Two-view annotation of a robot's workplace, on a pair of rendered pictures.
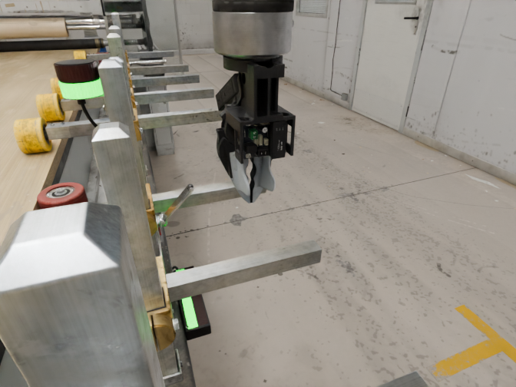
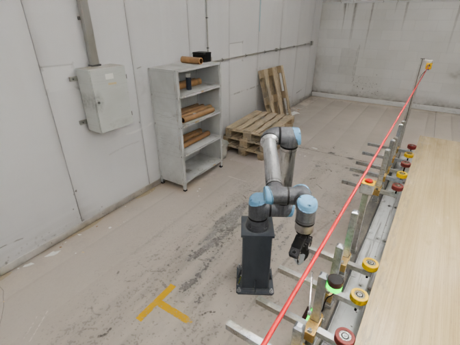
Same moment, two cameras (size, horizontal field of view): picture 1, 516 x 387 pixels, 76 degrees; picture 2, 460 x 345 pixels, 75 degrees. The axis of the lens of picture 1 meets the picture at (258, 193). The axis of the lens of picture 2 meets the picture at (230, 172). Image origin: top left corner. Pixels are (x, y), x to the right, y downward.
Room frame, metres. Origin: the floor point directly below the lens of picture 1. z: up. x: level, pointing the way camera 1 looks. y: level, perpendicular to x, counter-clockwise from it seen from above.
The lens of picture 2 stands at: (1.39, 0.73, 2.07)
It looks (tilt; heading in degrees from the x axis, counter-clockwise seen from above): 27 degrees down; 234
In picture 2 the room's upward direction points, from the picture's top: straight up
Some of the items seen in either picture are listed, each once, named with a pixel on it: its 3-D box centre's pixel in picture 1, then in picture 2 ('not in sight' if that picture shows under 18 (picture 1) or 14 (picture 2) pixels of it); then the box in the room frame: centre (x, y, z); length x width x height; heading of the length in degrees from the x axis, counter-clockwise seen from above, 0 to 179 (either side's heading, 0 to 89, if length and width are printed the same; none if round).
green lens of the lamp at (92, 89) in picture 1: (81, 87); (334, 285); (0.53, 0.28, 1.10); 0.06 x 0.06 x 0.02
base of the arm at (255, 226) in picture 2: not in sight; (257, 220); (0.08, -0.70, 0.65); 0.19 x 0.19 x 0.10
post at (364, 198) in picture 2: not in sight; (359, 222); (-0.17, -0.03, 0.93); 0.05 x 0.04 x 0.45; 20
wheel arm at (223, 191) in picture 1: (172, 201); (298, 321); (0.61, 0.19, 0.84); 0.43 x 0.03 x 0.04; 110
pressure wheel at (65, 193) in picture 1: (68, 214); (343, 343); (0.54, 0.37, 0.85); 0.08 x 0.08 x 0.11
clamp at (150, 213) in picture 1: (140, 210); (313, 325); (0.57, 0.24, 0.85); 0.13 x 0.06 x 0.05; 20
